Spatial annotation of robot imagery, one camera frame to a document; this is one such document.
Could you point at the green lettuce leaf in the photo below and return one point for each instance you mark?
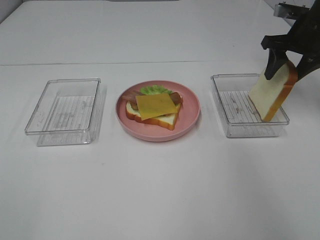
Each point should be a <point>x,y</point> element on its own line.
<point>155,90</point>

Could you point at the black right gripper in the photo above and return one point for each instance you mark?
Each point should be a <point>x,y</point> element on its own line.
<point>303,38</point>

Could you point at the pink round plate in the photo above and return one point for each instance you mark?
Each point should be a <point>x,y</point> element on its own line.
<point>187,116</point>

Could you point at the bread slice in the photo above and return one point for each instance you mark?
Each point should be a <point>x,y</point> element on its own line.
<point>267,96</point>
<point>167,121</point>

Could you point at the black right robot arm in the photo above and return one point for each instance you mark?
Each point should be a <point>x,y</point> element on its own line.
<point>316,3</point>

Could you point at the yellow cheese slice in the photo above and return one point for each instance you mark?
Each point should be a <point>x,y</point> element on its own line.
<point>156,106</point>

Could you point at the clear plastic tray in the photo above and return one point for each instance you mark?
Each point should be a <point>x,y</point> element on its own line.
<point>68,112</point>
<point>238,115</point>

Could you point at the right clear plastic tray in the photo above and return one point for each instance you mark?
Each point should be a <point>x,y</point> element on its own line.
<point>238,115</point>

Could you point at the brown bacon strip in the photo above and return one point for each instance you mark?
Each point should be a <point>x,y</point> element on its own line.
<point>175,97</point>

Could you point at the left clear plastic tray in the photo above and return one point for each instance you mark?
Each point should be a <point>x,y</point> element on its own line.
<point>68,112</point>

